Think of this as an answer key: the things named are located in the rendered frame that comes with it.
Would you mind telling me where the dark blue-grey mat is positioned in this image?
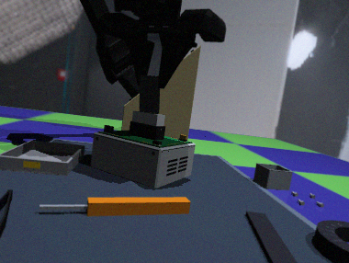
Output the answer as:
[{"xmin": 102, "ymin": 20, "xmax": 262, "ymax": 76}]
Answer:
[{"xmin": 0, "ymin": 138, "xmax": 333, "ymax": 263}]

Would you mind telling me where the green circuit board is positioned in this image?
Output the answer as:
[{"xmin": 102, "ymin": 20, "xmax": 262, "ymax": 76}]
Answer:
[{"xmin": 99, "ymin": 131, "xmax": 192, "ymax": 147}]

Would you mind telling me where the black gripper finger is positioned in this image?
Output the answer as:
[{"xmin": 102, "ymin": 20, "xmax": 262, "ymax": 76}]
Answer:
[
  {"xmin": 117, "ymin": 32, "xmax": 155, "ymax": 86},
  {"xmin": 158, "ymin": 33, "xmax": 197, "ymax": 88}
]

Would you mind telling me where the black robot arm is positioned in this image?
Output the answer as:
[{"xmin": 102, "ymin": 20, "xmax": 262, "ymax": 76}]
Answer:
[{"xmin": 80, "ymin": 0, "xmax": 174, "ymax": 98}]

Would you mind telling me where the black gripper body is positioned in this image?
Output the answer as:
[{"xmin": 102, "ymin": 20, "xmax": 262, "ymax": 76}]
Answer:
[{"xmin": 98, "ymin": 0, "xmax": 226, "ymax": 42}]

